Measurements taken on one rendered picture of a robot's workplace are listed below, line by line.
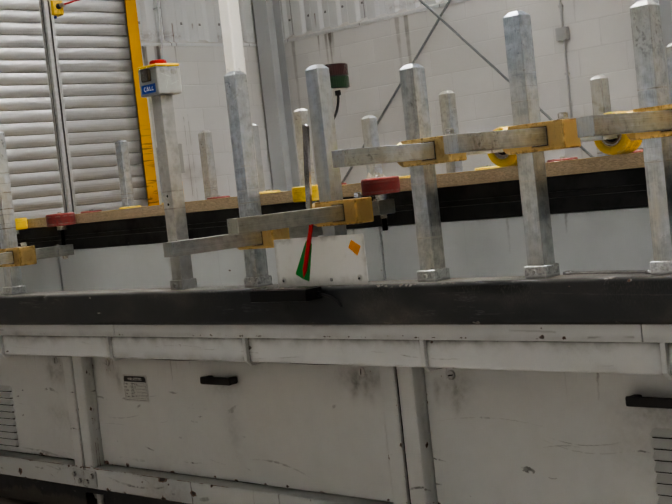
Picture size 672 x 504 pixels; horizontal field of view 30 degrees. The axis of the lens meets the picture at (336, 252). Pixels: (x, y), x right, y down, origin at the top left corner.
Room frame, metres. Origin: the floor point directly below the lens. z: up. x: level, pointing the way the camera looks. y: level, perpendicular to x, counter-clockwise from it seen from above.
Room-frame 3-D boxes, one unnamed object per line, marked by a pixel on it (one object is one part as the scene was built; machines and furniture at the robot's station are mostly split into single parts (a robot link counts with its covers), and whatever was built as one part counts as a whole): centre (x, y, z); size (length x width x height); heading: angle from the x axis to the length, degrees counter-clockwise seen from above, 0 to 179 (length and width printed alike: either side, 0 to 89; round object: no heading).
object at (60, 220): (3.51, 0.76, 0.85); 0.08 x 0.08 x 0.11
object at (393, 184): (2.61, -0.11, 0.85); 0.08 x 0.08 x 0.11
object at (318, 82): (2.56, 0.00, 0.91); 0.04 x 0.04 x 0.48; 45
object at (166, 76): (2.92, 0.36, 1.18); 0.07 x 0.07 x 0.08; 45
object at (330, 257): (2.56, 0.04, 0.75); 0.26 x 0.01 x 0.10; 45
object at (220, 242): (2.67, 0.18, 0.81); 0.43 x 0.03 x 0.04; 135
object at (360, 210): (2.54, -0.02, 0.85); 0.14 x 0.06 x 0.05; 45
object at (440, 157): (2.37, -0.20, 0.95); 0.14 x 0.06 x 0.05; 45
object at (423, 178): (2.38, -0.18, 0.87); 0.04 x 0.04 x 0.48; 45
